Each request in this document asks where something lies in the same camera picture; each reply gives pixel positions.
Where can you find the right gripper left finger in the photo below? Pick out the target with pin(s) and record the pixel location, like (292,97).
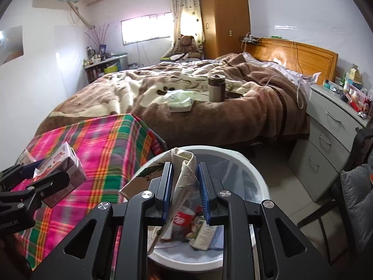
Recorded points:
(111,241)

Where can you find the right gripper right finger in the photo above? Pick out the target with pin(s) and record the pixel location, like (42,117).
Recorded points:
(260,240)

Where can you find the patterned paper bag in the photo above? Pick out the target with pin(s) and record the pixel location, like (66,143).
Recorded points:
(184,183)

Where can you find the clear bottle red cap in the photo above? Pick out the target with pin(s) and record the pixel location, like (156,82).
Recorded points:
(182,223)

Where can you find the white yogurt cup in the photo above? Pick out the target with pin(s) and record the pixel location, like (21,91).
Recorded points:
(25,158)

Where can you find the grey cushioned chair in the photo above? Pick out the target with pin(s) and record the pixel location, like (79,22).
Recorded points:
(351,195)

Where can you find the green white small carton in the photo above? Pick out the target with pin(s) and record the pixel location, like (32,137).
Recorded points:
(203,237)

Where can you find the pink plaid tablecloth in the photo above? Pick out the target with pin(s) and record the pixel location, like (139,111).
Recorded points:
(111,149)

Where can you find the grey bedside drawer cabinet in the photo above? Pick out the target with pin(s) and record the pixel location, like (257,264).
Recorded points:
(318,160)

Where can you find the small cluttered shelf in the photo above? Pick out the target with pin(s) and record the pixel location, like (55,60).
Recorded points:
(97,65)

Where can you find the brown beige bed blanket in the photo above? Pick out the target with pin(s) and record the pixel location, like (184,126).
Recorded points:
(234,98)

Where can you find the white tissue pack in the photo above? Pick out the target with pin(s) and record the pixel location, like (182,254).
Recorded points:
(179,100)

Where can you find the vase with dry branches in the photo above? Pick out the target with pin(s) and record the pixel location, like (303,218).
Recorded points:
(98,36)

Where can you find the brown white thermos mug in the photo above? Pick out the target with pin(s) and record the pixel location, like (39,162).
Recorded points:
(217,88)

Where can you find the wooden headboard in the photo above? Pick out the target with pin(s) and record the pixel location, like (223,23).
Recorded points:
(300,57)

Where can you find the brown teddy bear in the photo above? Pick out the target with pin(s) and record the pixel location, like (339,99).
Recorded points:
(186,44)

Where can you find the patterned window curtain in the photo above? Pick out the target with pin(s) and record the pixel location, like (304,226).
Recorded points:
(187,20)

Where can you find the wooden wardrobe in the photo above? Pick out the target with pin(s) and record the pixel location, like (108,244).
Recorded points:
(225,23)

